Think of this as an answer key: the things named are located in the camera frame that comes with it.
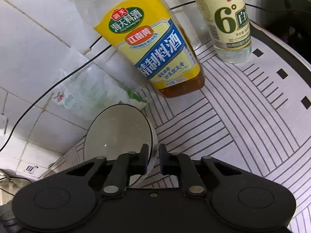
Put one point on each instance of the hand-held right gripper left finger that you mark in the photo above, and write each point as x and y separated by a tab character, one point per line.
142	159

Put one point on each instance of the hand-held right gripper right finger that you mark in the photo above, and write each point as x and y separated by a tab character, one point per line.
165	160

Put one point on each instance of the white bowl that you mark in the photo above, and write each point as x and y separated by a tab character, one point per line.
116	131

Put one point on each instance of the striped white tablecloth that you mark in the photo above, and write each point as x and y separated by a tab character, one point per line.
230	126

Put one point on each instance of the clear plastic bag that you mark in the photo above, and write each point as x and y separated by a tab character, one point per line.
92	92

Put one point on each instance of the yellow label cooking wine bottle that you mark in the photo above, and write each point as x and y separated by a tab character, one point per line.
150	53

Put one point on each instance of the clear vinegar bottle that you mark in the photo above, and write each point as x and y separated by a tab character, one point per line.
228	24

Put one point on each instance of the black wok with lid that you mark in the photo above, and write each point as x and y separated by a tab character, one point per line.
286	0

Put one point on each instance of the white wall sticker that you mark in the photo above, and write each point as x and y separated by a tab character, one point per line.
30	169

